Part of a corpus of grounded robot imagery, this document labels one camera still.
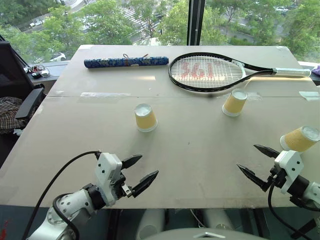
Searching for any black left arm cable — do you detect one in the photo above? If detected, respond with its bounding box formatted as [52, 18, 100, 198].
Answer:
[21, 150, 103, 240]

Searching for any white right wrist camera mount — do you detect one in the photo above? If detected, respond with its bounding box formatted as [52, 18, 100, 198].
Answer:
[273, 149, 305, 195]

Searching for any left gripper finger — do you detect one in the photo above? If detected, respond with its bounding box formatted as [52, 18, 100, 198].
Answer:
[131, 170, 160, 198]
[121, 154, 144, 172]

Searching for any blue patterned rolled scroll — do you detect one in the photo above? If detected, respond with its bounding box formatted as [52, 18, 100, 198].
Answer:
[83, 53, 170, 70]

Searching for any small electronics clutter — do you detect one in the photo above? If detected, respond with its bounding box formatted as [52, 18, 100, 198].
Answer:
[24, 63, 51, 80]

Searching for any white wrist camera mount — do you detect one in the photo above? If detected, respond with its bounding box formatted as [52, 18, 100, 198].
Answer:
[273, 149, 305, 195]
[94, 151, 124, 207]

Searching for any grey robot torso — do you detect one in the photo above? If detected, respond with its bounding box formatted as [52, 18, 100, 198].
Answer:
[149, 227, 266, 240]

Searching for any black office chair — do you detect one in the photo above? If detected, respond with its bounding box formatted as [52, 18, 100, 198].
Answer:
[0, 34, 46, 121]

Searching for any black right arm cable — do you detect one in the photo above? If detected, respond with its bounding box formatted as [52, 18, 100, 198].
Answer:
[267, 172, 320, 240]

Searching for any dark window frame post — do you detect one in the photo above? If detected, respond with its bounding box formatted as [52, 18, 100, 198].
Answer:
[186, 0, 207, 47]

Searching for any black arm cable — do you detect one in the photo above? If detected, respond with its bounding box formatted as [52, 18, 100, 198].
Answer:
[21, 150, 103, 240]
[267, 172, 320, 240]

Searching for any yellow paper cup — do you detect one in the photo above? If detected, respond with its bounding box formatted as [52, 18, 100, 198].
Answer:
[279, 125, 320, 153]
[221, 88, 249, 118]
[133, 102, 159, 133]

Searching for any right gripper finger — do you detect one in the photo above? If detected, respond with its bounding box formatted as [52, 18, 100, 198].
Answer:
[236, 163, 270, 193]
[253, 144, 280, 159]

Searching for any clear tape strip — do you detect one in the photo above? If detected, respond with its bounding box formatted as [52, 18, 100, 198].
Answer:
[298, 90, 320, 102]

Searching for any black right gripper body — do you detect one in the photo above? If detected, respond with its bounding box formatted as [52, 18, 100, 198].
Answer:
[264, 167, 288, 193]

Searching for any white cylindrical table leg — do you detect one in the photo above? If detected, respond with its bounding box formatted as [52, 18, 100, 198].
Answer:
[201, 208, 235, 231]
[138, 208, 166, 240]

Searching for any black white tennis racket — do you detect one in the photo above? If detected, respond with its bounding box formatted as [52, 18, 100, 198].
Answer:
[167, 51, 312, 93]

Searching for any plaid cloth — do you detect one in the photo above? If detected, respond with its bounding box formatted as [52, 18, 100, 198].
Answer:
[0, 96, 26, 136]

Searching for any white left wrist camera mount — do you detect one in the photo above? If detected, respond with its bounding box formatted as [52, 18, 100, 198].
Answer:
[94, 151, 124, 207]

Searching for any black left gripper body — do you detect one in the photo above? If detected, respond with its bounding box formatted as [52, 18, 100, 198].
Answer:
[112, 170, 133, 200]

